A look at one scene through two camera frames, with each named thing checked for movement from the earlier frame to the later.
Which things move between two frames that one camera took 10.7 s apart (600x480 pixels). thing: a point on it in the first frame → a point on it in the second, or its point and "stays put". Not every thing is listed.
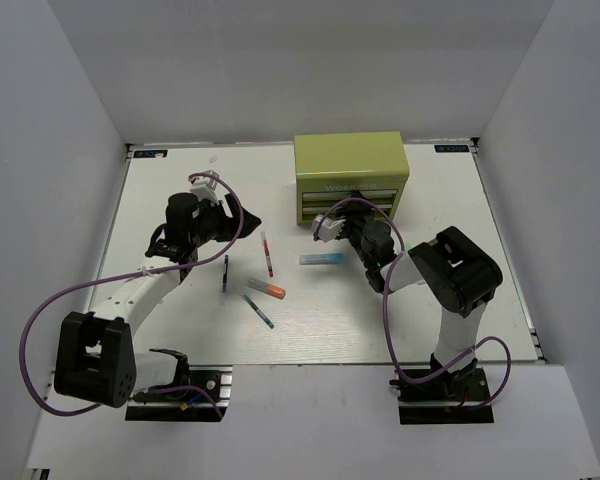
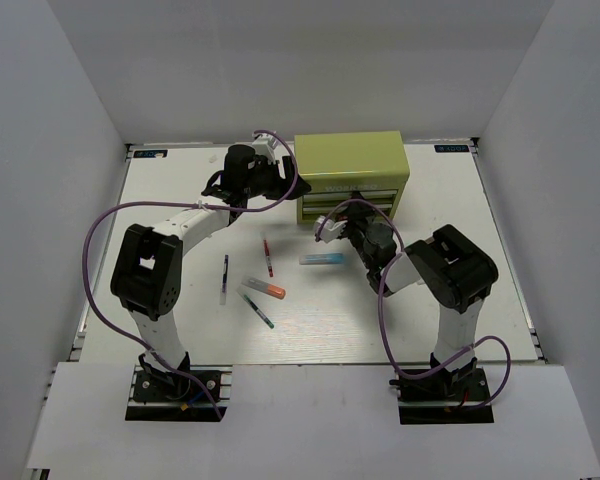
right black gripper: (353, 212) stays put
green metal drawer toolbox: (331, 167) stays put
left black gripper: (228, 222) → (273, 167)
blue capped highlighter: (324, 258) stays put
